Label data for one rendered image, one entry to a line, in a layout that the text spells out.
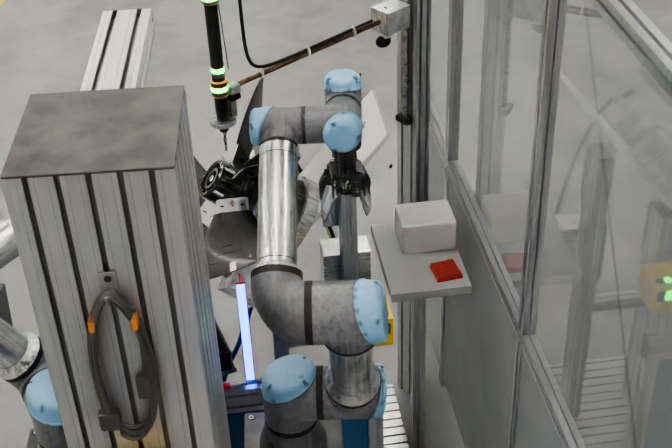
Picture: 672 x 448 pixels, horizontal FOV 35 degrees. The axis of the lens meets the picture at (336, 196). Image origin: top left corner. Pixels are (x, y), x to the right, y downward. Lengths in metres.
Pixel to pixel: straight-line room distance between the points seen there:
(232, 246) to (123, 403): 1.04
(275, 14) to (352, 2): 0.52
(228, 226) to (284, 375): 0.69
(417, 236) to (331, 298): 1.36
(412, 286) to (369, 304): 1.26
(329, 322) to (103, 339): 0.40
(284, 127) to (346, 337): 0.44
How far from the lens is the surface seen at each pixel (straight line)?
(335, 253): 3.28
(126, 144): 1.58
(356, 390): 2.18
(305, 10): 6.94
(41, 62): 6.63
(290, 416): 2.29
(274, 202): 1.97
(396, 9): 3.05
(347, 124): 2.02
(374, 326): 1.87
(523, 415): 2.90
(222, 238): 2.82
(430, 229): 3.19
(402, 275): 3.16
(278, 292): 1.88
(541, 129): 2.41
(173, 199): 1.55
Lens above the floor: 2.82
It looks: 34 degrees down
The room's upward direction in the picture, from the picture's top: 2 degrees counter-clockwise
